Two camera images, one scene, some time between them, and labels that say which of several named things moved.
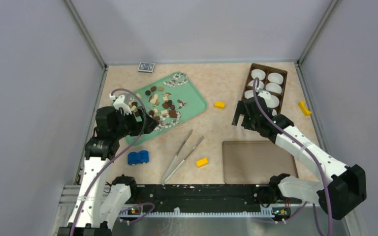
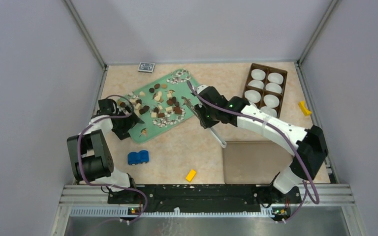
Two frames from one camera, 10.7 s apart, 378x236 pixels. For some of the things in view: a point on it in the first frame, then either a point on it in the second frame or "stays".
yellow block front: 202,162 → 190,175
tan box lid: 255,162 stays
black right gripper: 242,109 → 200,108
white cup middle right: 274,87 stays
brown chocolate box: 267,83 stays
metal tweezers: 168,174 → 192,107
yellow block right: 306,112 stays
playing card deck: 146,67 stays
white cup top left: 258,73 stays
